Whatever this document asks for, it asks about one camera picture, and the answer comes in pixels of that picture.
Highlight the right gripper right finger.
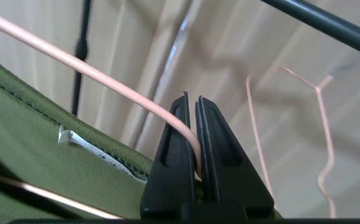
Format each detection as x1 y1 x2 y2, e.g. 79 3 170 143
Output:
195 95 275 218

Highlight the pink clothes hanger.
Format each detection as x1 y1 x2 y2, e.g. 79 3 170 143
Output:
0 5 203 220
245 65 336 218

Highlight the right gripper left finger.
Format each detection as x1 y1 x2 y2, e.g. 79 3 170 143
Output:
140 91 198 220

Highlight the black clothes rack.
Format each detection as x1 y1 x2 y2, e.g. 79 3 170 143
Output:
70 0 360 116

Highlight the green printed T-shirt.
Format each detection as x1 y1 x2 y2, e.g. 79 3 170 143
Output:
0 51 283 220

